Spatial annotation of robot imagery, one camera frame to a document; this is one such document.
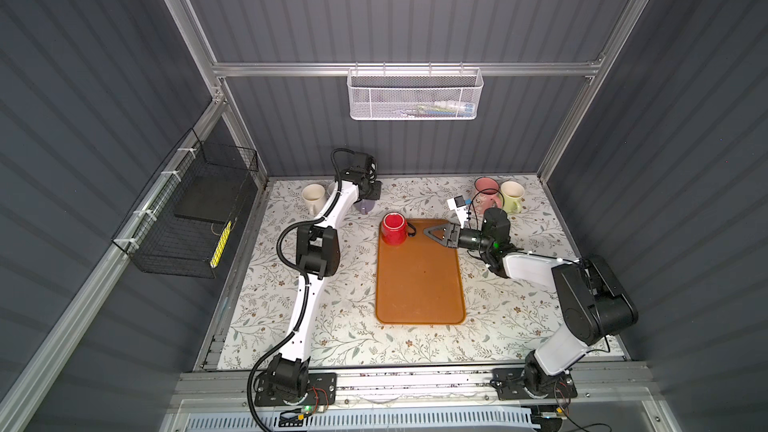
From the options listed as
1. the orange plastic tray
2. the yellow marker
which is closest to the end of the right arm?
the orange plastic tray

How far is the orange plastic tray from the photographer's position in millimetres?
865

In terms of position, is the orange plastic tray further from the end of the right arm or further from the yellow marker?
the yellow marker
